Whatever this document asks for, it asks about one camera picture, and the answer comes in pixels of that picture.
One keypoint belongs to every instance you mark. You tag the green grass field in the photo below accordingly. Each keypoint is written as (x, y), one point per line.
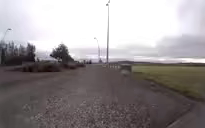
(176, 77)

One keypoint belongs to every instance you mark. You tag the low barrier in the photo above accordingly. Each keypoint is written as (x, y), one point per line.
(125, 67)

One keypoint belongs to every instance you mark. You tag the grey asphalt road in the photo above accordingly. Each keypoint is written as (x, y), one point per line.
(90, 90)

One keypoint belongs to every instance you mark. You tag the dark tree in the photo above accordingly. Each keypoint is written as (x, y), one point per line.
(61, 53)

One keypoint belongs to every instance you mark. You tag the group of trees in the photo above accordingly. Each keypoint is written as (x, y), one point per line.
(13, 53)

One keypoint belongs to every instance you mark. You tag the grey kerb strip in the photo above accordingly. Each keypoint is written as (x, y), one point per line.
(196, 116)

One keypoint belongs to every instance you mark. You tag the tall street lamp pole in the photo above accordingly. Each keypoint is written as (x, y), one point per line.
(107, 33)

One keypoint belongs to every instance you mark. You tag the row of low bushes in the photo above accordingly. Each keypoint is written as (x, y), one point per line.
(43, 67)

